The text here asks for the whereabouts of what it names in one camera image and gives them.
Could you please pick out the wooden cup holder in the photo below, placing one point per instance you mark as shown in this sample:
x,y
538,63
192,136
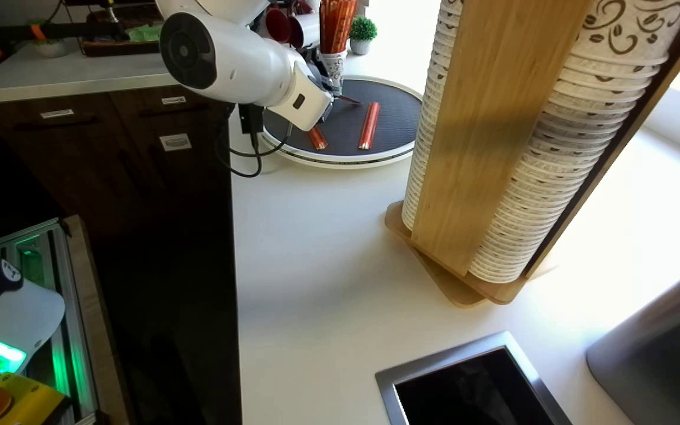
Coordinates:
x,y
493,118

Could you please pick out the stack of paper cups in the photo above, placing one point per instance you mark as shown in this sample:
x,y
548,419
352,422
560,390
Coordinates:
x,y
428,118
552,177

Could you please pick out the dark wooden cabinet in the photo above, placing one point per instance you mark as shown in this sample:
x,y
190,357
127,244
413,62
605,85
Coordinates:
x,y
139,236

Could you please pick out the brown wooden tray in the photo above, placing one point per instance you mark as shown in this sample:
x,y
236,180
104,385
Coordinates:
x,y
115,46

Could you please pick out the orange straw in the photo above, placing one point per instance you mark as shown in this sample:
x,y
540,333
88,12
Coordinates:
x,y
317,139
369,125

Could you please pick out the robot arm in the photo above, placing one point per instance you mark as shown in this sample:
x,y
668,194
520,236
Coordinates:
x,y
239,59

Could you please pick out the grey steel appliance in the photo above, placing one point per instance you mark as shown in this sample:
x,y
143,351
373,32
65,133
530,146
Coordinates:
x,y
659,354

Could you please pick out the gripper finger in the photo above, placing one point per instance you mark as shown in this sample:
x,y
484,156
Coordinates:
x,y
349,99

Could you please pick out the small potted green plant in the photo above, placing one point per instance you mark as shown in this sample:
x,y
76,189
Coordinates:
x,y
362,32

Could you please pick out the white bowl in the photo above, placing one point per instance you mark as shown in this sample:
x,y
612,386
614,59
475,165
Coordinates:
x,y
51,48

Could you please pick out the round black white tray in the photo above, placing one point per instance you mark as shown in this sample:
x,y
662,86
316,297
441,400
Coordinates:
x,y
393,118

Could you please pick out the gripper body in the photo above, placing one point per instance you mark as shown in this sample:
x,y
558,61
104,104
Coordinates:
x,y
323,74

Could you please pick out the steel framed counter opening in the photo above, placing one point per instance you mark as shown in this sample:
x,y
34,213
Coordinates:
x,y
470,383

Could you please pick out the yellow emergency stop button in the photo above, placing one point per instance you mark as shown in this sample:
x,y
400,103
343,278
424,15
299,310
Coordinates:
x,y
18,401

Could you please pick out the patterned paper cup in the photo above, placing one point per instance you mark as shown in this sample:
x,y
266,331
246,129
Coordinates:
x,y
336,66

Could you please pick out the white mug red inside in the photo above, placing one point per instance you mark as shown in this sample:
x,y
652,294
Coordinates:
x,y
306,30

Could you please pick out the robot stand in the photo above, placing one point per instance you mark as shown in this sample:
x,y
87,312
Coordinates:
x,y
89,307

